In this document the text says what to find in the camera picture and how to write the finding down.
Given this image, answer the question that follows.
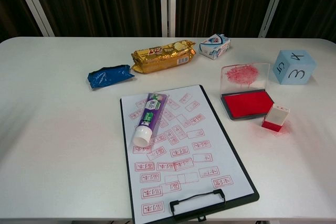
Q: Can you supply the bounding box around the dark curtain panel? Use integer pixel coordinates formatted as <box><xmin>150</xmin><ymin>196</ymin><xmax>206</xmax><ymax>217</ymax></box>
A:
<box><xmin>27</xmin><ymin>0</ymin><xmax>163</xmax><ymax>38</ymax></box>
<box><xmin>174</xmin><ymin>0</ymin><xmax>275</xmax><ymax>38</ymax></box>
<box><xmin>0</xmin><ymin>0</ymin><xmax>44</xmax><ymax>44</ymax></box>
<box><xmin>266</xmin><ymin>0</ymin><xmax>336</xmax><ymax>41</ymax></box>

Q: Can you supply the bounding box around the purple toothpaste tube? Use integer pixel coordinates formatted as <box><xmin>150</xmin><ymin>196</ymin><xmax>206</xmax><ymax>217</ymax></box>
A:
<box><xmin>132</xmin><ymin>92</ymin><xmax>169</xmax><ymax>147</ymax></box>

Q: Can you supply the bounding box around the white blue paper box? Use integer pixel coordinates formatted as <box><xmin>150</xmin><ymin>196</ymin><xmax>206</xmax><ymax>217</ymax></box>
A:
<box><xmin>198</xmin><ymin>33</ymin><xmax>232</xmax><ymax>60</ymax></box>

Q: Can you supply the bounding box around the white paper with red stamps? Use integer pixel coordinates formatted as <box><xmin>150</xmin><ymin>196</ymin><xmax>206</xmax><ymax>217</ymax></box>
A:
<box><xmin>121</xmin><ymin>86</ymin><xmax>255</xmax><ymax>224</ymax></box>

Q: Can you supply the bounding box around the red ink pad clear lid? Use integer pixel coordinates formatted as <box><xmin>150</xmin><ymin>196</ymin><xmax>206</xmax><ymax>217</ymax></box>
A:
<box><xmin>220</xmin><ymin>62</ymin><xmax>274</xmax><ymax>121</ymax></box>

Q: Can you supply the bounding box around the small red white stamp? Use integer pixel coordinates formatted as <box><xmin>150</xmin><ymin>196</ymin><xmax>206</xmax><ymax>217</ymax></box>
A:
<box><xmin>261</xmin><ymin>103</ymin><xmax>290</xmax><ymax>131</ymax></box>

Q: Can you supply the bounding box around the blue snack packet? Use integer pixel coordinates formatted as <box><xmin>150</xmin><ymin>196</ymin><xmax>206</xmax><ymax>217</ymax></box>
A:
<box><xmin>87</xmin><ymin>63</ymin><xmax>135</xmax><ymax>91</ymax></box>

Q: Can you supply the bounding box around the gold biscuit pack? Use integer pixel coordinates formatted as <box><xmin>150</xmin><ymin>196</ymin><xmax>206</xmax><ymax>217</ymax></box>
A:
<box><xmin>131</xmin><ymin>39</ymin><xmax>197</xmax><ymax>74</ymax></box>

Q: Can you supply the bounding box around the light blue numbered cube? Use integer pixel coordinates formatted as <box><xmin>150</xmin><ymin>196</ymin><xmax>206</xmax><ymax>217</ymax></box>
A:
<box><xmin>272</xmin><ymin>49</ymin><xmax>318</xmax><ymax>86</ymax></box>

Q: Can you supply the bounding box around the white frame post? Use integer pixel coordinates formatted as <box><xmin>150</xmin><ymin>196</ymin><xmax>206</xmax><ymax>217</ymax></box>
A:
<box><xmin>159</xmin><ymin>0</ymin><xmax>176</xmax><ymax>37</ymax></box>
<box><xmin>10</xmin><ymin>0</ymin><xmax>56</xmax><ymax>37</ymax></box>
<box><xmin>258</xmin><ymin>0</ymin><xmax>291</xmax><ymax>38</ymax></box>

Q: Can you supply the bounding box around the black clipboard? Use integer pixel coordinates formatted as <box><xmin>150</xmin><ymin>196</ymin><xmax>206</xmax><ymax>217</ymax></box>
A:
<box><xmin>120</xmin><ymin>84</ymin><xmax>260</xmax><ymax>224</ymax></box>

